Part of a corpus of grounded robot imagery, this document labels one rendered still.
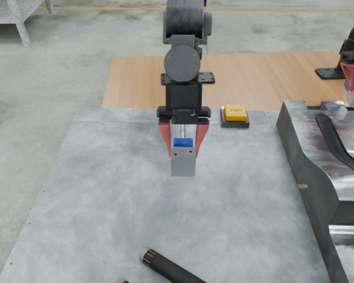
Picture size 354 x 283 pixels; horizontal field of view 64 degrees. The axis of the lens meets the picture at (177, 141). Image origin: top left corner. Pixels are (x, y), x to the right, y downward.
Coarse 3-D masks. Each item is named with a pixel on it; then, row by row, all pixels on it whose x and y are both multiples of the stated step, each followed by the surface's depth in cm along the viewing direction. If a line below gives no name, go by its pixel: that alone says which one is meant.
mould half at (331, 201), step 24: (288, 120) 76; (312, 120) 74; (336, 120) 74; (288, 144) 76; (312, 144) 68; (312, 168) 62; (336, 168) 58; (312, 192) 61; (336, 192) 52; (312, 216) 61; (336, 216) 53; (336, 240) 53; (336, 264) 51
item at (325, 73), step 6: (336, 66) 110; (318, 72) 108; (324, 72) 108; (330, 72) 108; (336, 72) 108; (342, 72) 106; (324, 78) 106; (330, 78) 106; (336, 78) 106; (342, 78) 106
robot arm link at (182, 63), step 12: (204, 24) 51; (180, 36) 43; (192, 36) 43; (204, 36) 50; (180, 48) 43; (192, 48) 43; (168, 60) 44; (180, 60) 44; (192, 60) 44; (168, 72) 44; (180, 72) 44; (192, 72) 44
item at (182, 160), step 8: (184, 128) 65; (184, 136) 63; (176, 144) 60; (184, 144) 60; (192, 144) 60; (176, 152) 57; (184, 152) 57; (192, 152) 57; (176, 160) 56; (184, 160) 56; (192, 160) 56; (176, 168) 58; (184, 168) 58; (192, 168) 58; (184, 176) 59; (192, 176) 59
